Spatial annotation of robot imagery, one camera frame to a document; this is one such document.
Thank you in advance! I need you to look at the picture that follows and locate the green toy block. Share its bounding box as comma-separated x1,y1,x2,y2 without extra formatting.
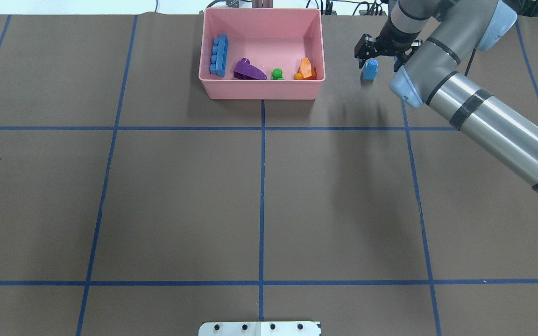
271,68,284,80

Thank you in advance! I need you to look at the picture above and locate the small blue toy block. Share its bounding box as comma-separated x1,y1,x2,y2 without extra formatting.
361,59,379,81

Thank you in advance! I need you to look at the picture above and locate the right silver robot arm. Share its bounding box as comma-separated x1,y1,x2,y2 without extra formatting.
354,0,538,194

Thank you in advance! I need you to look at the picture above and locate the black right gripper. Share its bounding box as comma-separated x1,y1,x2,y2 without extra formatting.
354,34,423,73

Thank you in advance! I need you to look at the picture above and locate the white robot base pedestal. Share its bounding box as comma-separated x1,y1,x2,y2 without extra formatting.
198,321,322,336

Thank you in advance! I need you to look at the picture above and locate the purple curved toy block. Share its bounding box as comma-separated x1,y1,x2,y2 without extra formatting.
233,58,267,80

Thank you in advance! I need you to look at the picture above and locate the long blue studded block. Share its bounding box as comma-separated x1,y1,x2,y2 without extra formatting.
209,34,230,78

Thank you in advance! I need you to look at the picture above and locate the pink plastic box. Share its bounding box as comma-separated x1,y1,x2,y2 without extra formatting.
198,7,326,100

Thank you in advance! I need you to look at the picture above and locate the orange toy block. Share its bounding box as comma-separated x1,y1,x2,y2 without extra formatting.
293,57,317,80

